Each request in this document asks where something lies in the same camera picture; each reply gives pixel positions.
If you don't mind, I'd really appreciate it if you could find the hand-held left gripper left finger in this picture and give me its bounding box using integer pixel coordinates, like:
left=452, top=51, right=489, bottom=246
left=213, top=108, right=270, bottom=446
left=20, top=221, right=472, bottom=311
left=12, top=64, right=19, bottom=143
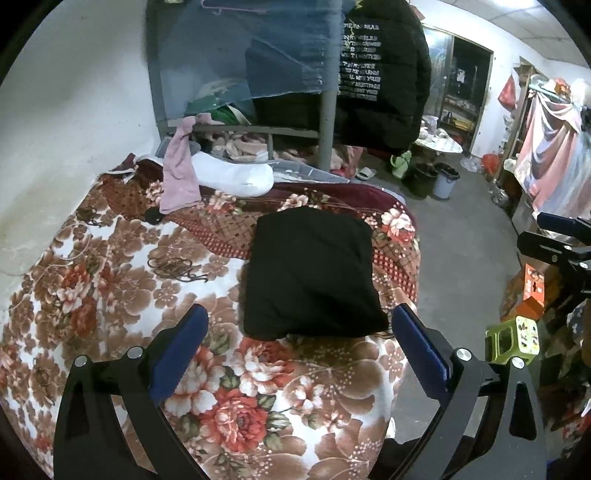
left=53, top=305, right=209, bottom=480

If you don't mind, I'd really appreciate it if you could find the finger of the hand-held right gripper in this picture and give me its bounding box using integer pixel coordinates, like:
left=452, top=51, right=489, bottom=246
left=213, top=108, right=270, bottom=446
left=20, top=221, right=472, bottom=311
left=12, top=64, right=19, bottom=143
left=536, top=211, right=591, bottom=241
left=516, top=231, right=591, bottom=296

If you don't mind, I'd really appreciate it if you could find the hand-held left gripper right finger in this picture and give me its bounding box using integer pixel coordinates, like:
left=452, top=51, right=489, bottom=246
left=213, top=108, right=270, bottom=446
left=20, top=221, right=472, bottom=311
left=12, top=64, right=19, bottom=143
left=392, top=304, right=550, bottom=480

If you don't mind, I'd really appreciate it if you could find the black hoodie with orange print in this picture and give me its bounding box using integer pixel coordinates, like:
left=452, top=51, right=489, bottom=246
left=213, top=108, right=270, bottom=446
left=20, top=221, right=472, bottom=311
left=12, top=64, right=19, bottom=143
left=241, top=206, right=391, bottom=341

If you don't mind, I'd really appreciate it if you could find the orange cardboard box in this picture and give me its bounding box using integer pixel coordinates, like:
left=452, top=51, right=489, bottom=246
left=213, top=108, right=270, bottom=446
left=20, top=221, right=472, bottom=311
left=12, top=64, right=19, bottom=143
left=510, top=265, right=562, bottom=322

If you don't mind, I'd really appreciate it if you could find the pink hanging cloth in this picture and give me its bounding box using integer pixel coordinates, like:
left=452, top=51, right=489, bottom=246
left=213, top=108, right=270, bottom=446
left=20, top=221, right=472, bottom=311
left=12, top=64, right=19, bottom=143
left=512, top=78, right=591, bottom=221

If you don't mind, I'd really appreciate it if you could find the green plastic stool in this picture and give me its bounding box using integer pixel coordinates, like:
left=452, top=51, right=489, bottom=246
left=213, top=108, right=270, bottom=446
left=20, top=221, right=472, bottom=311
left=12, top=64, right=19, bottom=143
left=485, top=315, right=541, bottom=366

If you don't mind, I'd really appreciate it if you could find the floral blanket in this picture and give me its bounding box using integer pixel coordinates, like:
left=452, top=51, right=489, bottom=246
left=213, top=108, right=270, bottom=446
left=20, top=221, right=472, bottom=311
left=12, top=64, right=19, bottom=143
left=0, top=154, right=422, bottom=480

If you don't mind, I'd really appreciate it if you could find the grey blue bucket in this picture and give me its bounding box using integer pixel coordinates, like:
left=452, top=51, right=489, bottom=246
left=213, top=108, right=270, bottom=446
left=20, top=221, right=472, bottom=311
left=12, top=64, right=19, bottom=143
left=433, top=162, right=461, bottom=200

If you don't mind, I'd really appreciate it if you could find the black bucket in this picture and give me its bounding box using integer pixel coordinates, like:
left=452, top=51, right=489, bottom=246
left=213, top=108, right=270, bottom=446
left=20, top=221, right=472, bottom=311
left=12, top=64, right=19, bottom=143
left=405, top=162, right=439, bottom=199

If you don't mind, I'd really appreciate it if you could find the round table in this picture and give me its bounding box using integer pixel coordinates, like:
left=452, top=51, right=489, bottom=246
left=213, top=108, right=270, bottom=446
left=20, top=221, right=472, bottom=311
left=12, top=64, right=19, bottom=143
left=410, top=131, right=463, bottom=157

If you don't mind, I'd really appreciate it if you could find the green kettle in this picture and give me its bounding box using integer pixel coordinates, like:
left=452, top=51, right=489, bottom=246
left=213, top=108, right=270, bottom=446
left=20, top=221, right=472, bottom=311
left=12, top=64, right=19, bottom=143
left=390, top=150, right=414, bottom=179

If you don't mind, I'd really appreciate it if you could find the metal framed door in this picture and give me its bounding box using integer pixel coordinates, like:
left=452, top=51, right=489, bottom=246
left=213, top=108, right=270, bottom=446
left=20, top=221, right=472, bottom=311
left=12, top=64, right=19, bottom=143
left=421, top=25, right=495, bottom=157

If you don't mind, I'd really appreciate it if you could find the white sock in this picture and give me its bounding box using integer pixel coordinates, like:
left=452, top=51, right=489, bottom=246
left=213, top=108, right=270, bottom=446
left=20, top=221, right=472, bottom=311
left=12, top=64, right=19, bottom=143
left=190, top=151, right=275, bottom=197

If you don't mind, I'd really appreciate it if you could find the beige plush blanket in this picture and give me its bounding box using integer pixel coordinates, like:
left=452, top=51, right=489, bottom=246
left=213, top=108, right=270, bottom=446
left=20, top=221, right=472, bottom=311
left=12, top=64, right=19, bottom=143
left=211, top=130, right=274, bottom=163

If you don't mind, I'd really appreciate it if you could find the black puffer jacket white print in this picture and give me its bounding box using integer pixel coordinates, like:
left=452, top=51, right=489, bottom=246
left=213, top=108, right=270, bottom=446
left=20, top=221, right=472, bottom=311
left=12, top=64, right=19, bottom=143
left=332, top=0, right=433, bottom=157

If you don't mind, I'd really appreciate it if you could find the clear plastic bin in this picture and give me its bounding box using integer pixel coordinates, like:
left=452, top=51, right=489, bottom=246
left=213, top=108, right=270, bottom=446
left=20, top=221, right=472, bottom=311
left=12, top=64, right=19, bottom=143
left=271, top=159, right=334, bottom=184

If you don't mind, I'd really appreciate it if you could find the grey metal rack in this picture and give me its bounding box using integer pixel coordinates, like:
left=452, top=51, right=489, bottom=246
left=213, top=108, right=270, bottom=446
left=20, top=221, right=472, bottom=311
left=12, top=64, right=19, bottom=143
left=147, top=0, right=345, bottom=172

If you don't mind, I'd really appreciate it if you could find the green white cloth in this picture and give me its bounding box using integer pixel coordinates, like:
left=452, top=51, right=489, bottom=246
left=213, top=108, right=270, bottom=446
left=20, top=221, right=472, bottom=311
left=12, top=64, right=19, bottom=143
left=187, top=79, right=254, bottom=126

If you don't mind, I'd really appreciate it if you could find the blue cloth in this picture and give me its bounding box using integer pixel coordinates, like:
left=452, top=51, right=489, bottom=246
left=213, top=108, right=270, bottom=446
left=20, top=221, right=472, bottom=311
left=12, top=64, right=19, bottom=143
left=150, top=0, right=345, bottom=131

